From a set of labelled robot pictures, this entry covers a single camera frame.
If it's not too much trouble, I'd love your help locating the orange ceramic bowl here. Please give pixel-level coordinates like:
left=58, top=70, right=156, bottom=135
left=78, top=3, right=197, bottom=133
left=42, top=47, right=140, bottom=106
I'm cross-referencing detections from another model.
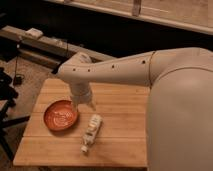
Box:
left=43, top=100, right=78, bottom=131

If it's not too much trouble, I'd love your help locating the wooden table board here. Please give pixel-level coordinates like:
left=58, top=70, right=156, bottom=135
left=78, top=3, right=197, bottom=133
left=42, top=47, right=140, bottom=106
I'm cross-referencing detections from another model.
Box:
left=13, top=79, right=149, bottom=168

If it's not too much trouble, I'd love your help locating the black cable with adapter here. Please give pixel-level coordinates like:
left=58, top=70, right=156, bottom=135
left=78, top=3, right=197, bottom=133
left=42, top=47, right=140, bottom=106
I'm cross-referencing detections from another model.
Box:
left=12, top=39, right=25, bottom=86

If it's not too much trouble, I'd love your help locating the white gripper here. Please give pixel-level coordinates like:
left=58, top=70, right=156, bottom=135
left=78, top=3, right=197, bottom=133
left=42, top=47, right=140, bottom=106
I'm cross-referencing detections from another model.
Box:
left=69, top=83, right=96, bottom=113

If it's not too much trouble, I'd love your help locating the long wooden beam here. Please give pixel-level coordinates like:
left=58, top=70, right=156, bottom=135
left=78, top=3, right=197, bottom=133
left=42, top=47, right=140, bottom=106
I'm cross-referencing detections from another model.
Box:
left=0, top=25, right=113, bottom=61

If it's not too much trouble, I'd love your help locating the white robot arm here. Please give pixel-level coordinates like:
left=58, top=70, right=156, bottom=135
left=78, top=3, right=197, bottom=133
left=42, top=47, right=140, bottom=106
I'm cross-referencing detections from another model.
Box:
left=57, top=47, right=213, bottom=171

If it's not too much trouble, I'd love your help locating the wooden shelf ledge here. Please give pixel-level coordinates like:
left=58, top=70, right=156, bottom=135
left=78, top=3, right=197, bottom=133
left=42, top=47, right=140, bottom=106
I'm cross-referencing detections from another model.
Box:
left=46, top=0, right=213, bottom=36

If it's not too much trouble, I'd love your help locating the small white box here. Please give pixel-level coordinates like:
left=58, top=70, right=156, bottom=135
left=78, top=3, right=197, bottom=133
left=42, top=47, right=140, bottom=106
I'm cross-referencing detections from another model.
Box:
left=26, top=28, right=43, bottom=38

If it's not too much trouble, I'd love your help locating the black tripod stand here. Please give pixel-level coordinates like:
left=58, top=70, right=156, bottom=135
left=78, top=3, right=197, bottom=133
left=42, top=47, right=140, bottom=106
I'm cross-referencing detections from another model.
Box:
left=0, top=67, right=29, bottom=161

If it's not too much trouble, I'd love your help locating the small white bottle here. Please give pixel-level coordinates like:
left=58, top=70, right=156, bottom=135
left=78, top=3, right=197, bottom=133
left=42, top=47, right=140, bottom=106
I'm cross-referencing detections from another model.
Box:
left=81, top=114, right=102, bottom=154

